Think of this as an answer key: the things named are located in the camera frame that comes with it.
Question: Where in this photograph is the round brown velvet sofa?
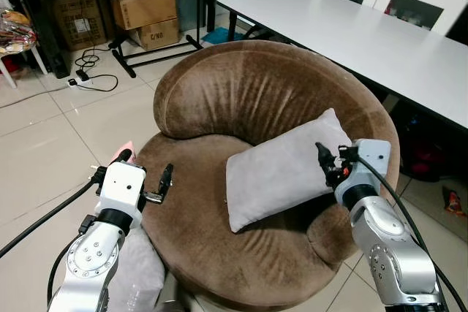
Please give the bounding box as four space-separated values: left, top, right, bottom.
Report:
135 39 401 307

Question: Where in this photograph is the red and black bag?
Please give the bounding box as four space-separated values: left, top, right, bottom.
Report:
398 118 448 182

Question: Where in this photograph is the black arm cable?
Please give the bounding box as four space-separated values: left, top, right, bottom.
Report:
0 167 109 259
356 155 468 312

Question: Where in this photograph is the cardboard box with white label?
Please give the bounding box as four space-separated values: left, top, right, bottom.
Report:
52 0 111 52

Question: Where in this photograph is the large plain cardboard box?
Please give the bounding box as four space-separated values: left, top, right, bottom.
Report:
110 0 179 31

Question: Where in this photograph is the white stool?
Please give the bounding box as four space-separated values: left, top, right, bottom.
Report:
0 40 49 91

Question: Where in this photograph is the black metal stand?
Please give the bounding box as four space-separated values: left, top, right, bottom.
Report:
6 0 219 80

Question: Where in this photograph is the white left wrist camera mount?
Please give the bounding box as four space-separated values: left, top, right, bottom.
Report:
97 161 148 219

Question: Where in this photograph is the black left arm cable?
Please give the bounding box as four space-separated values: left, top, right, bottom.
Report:
0 167 109 259

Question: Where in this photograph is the grey rectangular pillow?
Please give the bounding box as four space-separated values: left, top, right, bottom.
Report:
108 223 167 312
224 107 355 235

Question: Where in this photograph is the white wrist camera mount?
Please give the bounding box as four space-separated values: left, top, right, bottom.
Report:
350 138 392 194
97 161 148 219

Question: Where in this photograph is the white power strip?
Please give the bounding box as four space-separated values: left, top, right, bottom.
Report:
67 76 93 88

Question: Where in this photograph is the colourful snack bag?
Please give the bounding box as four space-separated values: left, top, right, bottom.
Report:
0 8 38 56

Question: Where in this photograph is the orange snack packet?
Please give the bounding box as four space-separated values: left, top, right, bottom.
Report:
444 189 466 217

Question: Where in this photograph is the blue cloth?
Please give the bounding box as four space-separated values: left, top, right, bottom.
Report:
203 26 235 45

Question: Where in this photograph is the pink pillow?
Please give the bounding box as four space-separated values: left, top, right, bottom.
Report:
108 140 137 164

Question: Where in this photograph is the black power cable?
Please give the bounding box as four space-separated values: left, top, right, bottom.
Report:
72 45 120 93

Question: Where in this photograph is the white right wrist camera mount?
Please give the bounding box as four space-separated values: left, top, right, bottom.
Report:
350 138 392 194

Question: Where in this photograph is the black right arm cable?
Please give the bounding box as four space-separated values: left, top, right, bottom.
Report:
356 155 468 312

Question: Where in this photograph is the white rectangular table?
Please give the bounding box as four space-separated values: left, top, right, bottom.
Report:
216 0 468 129

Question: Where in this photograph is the small printed cardboard box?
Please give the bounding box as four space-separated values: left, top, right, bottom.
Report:
127 18 181 52

